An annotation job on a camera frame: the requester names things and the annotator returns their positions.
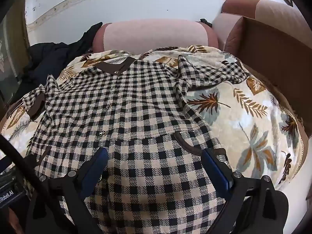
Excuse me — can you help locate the black cable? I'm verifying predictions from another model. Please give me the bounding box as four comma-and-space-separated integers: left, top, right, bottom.
0, 135, 64, 234

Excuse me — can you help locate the leaf print blanket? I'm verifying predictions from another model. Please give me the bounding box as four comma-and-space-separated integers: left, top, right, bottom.
0, 44, 305, 193

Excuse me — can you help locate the dark clothing pile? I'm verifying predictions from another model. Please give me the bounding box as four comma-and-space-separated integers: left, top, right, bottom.
21, 22, 103, 88

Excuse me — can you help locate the wooden glass cabinet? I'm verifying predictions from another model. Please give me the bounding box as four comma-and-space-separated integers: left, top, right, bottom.
0, 10, 28, 110

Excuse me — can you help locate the black beige checked shirt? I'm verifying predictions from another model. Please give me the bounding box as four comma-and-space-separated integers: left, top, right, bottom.
23, 54, 250, 234

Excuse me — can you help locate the pink brown sofa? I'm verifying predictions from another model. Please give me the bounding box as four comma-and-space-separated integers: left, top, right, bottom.
92, 0, 312, 166

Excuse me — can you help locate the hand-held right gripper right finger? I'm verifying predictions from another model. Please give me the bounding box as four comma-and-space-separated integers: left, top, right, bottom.
201, 149, 289, 234

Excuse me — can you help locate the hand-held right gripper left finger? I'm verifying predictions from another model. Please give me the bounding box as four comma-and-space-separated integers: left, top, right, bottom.
26, 147, 109, 234

